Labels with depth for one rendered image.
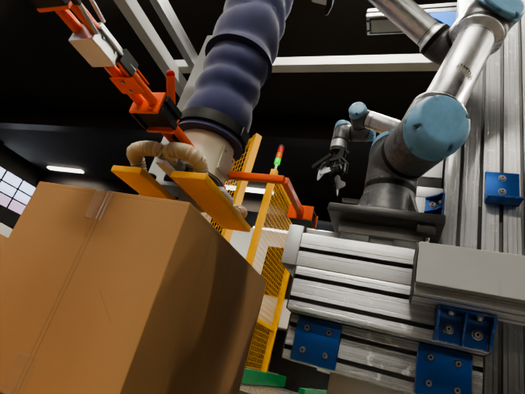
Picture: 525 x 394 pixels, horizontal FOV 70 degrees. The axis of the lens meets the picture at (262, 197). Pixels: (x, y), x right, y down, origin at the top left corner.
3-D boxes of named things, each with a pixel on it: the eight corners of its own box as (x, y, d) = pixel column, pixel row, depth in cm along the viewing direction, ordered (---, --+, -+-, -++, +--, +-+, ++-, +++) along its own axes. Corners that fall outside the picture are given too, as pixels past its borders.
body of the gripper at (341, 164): (337, 166, 163) (342, 144, 168) (321, 170, 169) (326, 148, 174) (347, 175, 167) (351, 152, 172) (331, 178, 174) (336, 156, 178)
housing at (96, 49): (91, 67, 77) (100, 51, 79) (116, 66, 74) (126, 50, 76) (66, 40, 71) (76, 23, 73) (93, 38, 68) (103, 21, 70)
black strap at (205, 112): (194, 157, 130) (198, 147, 132) (255, 161, 122) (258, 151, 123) (161, 116, 111) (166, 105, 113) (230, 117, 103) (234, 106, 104)
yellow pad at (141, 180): (173, 221, 128) (177, 208, 130) (198, 225, 124) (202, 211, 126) (109, 170, 99) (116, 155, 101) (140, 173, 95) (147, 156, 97)
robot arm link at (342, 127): (351, 118, 174) (333, 118, 178) (348, 137, 170) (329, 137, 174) (354, 128, 181) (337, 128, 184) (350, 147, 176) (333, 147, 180)
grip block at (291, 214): (291, 226, 133) (294, 213, 135) (315, 229, 130) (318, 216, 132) (286, 216, 126) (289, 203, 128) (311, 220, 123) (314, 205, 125)
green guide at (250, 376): (273, 383, 331) (275, 372, 335) (284, 387, 327) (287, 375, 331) (196, 375, 195) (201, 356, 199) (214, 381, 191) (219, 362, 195)
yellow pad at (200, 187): (222, 228, 121) (226, 214, 123) (250, 233, 117) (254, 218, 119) (169, 176, 92) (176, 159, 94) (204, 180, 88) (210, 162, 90)
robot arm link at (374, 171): (401, 205, 93) (406, 159, 99) (431, 185, 81) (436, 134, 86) (355, 191, 93) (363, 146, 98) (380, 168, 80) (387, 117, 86)
